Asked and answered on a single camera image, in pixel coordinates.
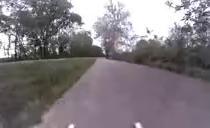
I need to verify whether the pale bare tree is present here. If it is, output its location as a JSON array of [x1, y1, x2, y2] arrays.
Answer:
[[92, 0, 136, 59]]

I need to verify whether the grey asphalt path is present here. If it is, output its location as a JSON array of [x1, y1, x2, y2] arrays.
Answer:
[[32, 57, 210, 128]]

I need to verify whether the grass verge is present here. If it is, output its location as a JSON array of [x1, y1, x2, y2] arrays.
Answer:
[[0, 57, 97, 128]]

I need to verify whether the row of trees and bushes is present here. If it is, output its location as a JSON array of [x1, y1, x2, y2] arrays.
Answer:
[[112, 0, 210, 83]]

